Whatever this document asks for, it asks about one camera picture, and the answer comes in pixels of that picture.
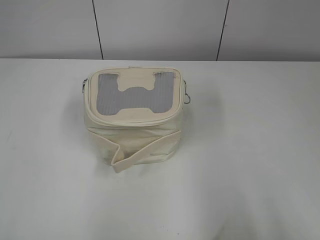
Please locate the cream bag with silver window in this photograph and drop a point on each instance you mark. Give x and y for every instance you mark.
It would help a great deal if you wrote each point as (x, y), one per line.
(135, 114)

